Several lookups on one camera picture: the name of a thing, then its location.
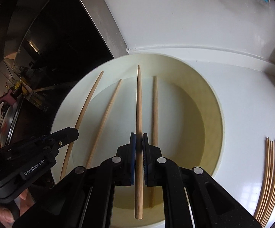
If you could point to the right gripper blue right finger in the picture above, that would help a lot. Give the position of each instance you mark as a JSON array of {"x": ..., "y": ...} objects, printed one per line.
[{"x": 146, "y": 159}]

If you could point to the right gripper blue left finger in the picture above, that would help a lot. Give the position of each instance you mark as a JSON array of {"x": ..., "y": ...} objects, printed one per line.
[{"x": 132, "y": 149}]

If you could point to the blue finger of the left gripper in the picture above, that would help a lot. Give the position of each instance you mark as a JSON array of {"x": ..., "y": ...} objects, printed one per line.
[{"x": 62, "y": 138}]

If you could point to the wooden chopstick nine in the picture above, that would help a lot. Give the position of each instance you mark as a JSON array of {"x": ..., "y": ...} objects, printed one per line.
[{"x": 154, "y": 131}]

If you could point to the wooden chopstick ten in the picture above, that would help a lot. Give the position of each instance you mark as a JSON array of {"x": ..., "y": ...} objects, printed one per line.
[{"x": 102, "y": 124}]

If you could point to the wooden chopstick eleven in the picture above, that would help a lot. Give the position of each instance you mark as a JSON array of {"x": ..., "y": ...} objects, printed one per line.
[{"x": 139, "y": 150}]

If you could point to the wooden chopstick three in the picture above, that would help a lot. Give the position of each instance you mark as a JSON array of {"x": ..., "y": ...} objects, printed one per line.
[{"x": 266, "y": 180}]

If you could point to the wooden chopstick four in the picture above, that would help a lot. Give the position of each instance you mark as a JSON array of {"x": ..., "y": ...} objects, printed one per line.
[{"x": 267, "y": 180}]

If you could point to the wooden chopstick five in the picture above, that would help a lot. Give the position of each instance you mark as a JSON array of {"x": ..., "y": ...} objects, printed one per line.
[{"x": 269, "y": 181}]

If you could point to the person left hand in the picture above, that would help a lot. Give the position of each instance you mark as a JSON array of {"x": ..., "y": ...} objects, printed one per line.
[{"x": 26, "y": 202}]

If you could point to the pot with glass lid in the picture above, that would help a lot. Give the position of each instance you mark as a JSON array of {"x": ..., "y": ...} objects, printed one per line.
[{"x": 10, "y": 111}]

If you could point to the white round basin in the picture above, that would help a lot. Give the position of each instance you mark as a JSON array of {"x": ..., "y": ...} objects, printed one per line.
[{"x": 190, "y": 122}]

